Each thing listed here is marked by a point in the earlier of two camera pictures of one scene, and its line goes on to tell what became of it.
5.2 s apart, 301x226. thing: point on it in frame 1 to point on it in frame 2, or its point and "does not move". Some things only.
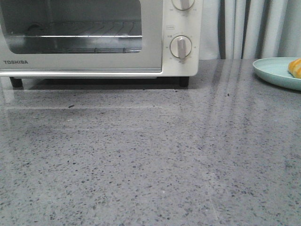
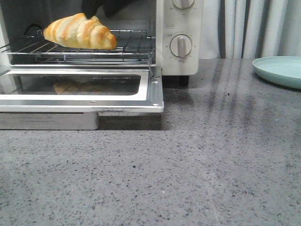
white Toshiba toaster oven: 100,38 does not move
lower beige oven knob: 180,46 does not move
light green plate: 275,70 does not move
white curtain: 249,29 does not move
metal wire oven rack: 91,37 to 130,45
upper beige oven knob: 183,4 does not move
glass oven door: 81,36 to 71,98
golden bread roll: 294,68 to 77,30
